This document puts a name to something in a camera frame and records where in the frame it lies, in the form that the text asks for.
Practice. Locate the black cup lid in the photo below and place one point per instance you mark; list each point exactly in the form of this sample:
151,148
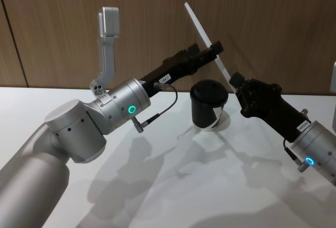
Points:
208,91

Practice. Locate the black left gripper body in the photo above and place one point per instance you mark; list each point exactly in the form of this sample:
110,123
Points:
168,70

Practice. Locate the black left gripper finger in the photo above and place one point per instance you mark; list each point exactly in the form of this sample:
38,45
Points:
217,48
191,49

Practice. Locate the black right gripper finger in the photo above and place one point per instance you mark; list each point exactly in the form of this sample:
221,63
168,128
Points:
239,80
248,100

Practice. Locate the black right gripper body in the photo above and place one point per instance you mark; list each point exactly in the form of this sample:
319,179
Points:
278,109

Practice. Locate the thin white plate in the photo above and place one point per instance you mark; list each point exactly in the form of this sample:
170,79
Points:
199,25

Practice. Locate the black paper cup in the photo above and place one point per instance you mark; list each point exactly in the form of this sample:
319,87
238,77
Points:
203,116

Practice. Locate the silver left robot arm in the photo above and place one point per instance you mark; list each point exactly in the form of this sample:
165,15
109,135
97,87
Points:
73,133

